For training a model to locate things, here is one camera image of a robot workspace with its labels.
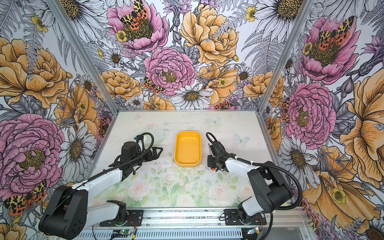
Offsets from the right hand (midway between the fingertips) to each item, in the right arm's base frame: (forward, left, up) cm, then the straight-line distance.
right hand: (211, 164), depth 92 cm
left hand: (+4, +32, +8) cm, 33 cm away
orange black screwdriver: (-3, -1, +1) cm, 4 cm away
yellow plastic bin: (+11, +14, +1) cm, 18 cm away
